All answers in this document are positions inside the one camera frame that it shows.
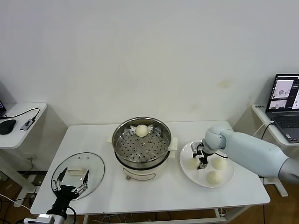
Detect stainless steel steamer basket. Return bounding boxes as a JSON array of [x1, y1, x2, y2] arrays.
[[112, 116, 171, 169]]

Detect round glass lid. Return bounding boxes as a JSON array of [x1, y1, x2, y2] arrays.
[[50, 151, 105, 201]]

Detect white steamed baozi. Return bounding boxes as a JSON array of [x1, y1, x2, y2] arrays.
[[186, 158, 199, 170], [211, 156, 228, 170], [135, 124, 149, 138], [206, 170, 223, 186]]

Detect white round plate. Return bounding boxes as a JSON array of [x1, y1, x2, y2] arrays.
[[179, 139, 235, 188]]

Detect grey open laptop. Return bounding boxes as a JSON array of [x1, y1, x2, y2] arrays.
[[265, 73, 299, 144]]

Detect white laptop cable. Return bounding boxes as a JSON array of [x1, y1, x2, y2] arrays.
[[253, 120, 274, 139]]

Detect black laptop cable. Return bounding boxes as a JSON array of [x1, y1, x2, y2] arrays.
[[260, 123, 274, 141]]

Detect tangled white cables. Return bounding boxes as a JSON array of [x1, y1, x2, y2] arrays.
[[92, 212, 150, 224]]

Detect grey usb hub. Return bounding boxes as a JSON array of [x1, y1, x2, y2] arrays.
[[20, 118, 36, 132]]

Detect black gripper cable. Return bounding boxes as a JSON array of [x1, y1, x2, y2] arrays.
[[214, 151, 229, 160], [66, 206, 78, 224]]

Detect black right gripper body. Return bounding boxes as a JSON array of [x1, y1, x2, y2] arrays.
[[197, 142, 211, 160]]

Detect white side table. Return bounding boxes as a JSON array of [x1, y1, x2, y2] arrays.
[[0, 102, 49, 208], [251, 102, 299, 197]]

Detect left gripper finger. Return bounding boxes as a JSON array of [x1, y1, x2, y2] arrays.
[[71, 169, 90, 195], [52, 167, 69, 192]]

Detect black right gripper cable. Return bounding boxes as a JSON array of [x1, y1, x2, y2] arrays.
[[214, 151, 229, 160]]

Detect cream electric cooker base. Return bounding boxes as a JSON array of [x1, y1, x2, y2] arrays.
[[106, 136, 179, 181]]

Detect black hub cable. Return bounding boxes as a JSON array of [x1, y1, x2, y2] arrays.
[[0, 107, 40, 122]]

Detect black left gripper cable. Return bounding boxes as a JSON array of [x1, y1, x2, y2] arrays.
[[66, 206, 78, 224]]

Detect black computer mouse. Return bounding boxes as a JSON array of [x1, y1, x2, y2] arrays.
[[0, 119, 17, 135]]

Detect white floor cable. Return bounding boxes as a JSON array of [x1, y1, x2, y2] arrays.
[[0, 193, 25, 207]]

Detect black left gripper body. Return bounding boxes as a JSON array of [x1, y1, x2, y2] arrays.
[[46, 185, 81, 215]]

